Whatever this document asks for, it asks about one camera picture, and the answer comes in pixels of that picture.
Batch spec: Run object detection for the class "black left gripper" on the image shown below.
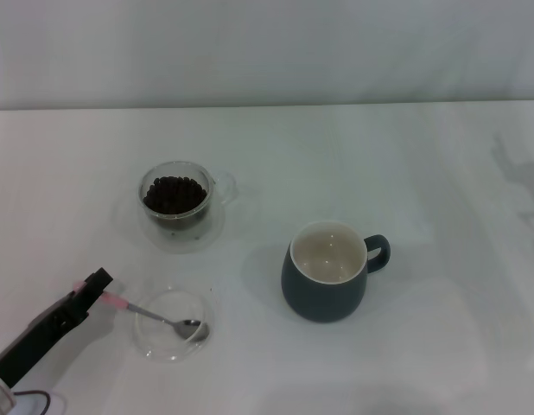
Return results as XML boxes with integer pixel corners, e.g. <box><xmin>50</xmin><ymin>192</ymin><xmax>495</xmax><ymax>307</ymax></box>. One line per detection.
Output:
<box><xmin>0</xmin><ymin>267</ymin><xmax>115</xmax><ymax>387</ymax></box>

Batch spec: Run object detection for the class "large clear glass saucer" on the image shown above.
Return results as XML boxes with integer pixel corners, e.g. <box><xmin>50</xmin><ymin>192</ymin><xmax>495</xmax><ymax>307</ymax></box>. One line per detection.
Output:
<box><xmin>113</xmin><ymin>188</ymin><xmax>227</xmax><ymax>254</ymax></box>

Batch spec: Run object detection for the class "small clear glass dish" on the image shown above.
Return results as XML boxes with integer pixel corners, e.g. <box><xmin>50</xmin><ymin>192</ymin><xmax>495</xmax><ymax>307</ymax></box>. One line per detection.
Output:
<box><xmin>132</xmin><ymin>286</ymin><xmax>217</xmax><ymax>363</ymax></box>

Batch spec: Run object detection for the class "pile of coffee beans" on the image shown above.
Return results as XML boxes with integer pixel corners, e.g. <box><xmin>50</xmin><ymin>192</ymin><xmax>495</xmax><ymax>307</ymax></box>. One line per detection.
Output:
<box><xmin>142</xmin><ymin>175</ymin><xmax>208</xmax><ymax>216</ymax></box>

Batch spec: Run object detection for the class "pink handled metal spoon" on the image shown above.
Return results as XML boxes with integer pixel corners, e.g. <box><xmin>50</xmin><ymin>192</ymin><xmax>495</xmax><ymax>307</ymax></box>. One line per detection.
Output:
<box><xmin>73</xmin><ymin>279</ymin><xmax>210</xmax><ymax>342</ymax></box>

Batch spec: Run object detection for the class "clear double-wall glass cup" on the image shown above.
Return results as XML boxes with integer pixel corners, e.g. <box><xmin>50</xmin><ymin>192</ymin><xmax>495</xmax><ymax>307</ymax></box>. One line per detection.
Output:
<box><xmin>138</xmin><ymin>160</ymin><xmax>238</xmax><ymax>231</ymax></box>

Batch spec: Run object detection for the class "dark left arm cable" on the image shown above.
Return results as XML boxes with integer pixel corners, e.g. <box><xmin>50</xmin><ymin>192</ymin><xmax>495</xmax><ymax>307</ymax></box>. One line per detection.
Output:
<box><xmin>11</xmin><ymin>379</ymin><xmax>53</xmax><ymax>412</ymax></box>

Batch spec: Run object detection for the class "dark blue ceramic mug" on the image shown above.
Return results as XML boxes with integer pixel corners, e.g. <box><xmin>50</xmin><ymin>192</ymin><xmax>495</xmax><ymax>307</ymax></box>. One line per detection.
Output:
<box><xmin>280</xmin><ymin>220</ymin><xmax>392</xmax><ymax>324</ymax></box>

